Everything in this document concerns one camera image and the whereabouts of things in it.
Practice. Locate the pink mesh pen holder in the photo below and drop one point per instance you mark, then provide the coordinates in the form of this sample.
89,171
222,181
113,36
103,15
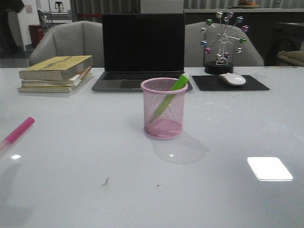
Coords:
170,124

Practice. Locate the beige cushion at right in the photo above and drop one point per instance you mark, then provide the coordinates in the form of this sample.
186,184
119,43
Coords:
292,57

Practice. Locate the right grey armchair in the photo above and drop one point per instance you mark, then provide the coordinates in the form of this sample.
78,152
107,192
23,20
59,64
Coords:
201,46

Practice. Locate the left grey armchair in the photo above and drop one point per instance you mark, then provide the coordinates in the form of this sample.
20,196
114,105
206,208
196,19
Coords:
71,39

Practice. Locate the grey armchair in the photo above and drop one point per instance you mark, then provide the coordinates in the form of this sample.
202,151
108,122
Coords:
201,46
71,39

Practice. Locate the fruit bowl on counter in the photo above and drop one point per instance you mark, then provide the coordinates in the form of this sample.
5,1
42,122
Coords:
246,4

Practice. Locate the red trash bin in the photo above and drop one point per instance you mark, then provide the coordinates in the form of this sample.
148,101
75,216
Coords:
36,34

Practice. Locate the bottom yellow book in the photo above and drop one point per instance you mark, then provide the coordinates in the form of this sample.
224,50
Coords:
49,89

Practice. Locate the yellow book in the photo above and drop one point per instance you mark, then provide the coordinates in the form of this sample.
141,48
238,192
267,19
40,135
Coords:
49,89
57,68

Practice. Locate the top yellow book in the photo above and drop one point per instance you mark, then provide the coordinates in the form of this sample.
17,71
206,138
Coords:
57,68

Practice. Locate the middle white book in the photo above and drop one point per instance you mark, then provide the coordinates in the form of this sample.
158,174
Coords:
73,81

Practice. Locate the grey open laptop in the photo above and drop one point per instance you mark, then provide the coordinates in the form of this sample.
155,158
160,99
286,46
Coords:
138,47

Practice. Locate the pink highlighter pen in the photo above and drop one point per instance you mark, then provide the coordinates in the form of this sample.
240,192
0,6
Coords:
15,134

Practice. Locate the black mouse pad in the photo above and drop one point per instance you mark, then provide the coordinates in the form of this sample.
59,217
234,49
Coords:
214,83

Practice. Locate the ferris wheel desk toy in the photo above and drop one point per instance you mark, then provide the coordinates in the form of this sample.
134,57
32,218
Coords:
221,39

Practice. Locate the white computer mouse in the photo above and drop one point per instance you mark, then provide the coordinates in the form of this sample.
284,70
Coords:
232,79

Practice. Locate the green highlighter pen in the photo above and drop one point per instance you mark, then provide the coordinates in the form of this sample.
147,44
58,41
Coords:
179,84

